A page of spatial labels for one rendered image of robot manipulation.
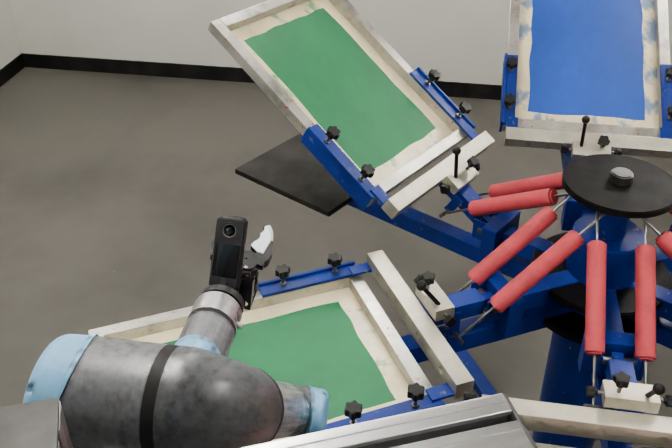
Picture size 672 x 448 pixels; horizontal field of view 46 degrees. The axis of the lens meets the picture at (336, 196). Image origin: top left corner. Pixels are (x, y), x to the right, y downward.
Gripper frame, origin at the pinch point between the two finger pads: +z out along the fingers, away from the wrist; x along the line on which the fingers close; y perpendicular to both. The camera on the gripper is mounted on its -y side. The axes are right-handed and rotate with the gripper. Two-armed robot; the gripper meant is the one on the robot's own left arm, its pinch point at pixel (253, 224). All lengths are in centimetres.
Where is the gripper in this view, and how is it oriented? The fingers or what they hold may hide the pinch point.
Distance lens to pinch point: 138.7
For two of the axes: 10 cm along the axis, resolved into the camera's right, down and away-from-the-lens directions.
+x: 9.8, 2.0, -0.6
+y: -1.3, 8.2, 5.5
